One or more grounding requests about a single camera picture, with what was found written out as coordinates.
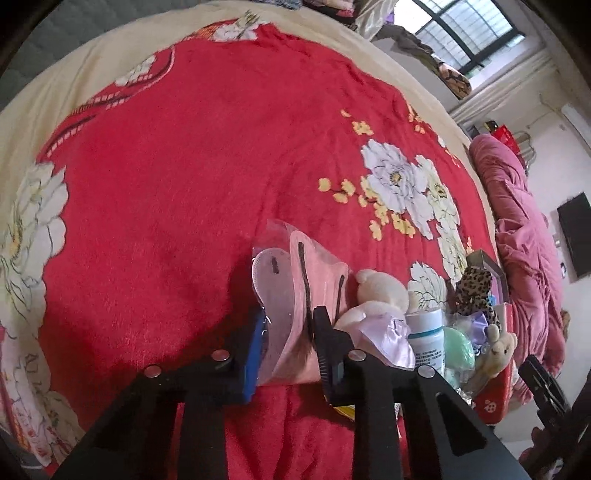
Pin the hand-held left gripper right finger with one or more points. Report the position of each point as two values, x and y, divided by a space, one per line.
324 344

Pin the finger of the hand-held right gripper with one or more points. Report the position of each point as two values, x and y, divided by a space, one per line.
547 392

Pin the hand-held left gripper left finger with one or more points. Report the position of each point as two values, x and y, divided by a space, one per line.
251 357

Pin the red and white cardboard box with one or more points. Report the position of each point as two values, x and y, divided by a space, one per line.
498 397

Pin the pink slippers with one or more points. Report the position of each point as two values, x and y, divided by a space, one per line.
286 300

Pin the small beige teddy bear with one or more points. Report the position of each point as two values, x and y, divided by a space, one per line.
498 350

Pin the white teddy bear lilac dress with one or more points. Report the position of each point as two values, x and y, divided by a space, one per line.
376 297

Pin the pale green wrapped sponge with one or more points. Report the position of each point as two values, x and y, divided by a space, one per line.
458 355

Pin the lilac fabric flower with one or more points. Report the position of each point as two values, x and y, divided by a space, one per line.
475 325

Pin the white plastic bottle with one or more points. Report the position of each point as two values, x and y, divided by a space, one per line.
425 337

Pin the leopard print scrunchie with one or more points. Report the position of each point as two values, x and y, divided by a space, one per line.
475 286

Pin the olive green box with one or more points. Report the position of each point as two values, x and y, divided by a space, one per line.
489 263

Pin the pink quilt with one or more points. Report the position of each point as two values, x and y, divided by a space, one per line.
521 240

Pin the red floral blanket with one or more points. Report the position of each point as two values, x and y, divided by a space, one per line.
184 184

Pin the metal rack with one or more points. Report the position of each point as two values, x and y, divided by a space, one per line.
526 147

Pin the red bag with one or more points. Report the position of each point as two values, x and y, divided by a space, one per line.
505 136

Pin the dark clothes pile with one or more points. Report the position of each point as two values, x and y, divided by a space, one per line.
425 55

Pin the white curtain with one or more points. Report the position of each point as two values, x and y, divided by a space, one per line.
508 87

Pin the window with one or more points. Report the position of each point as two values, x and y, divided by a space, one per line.
466 32

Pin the grey quilted mattress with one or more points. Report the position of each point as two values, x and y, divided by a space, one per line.
55 41

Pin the black wall television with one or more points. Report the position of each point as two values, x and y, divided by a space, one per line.
577 235

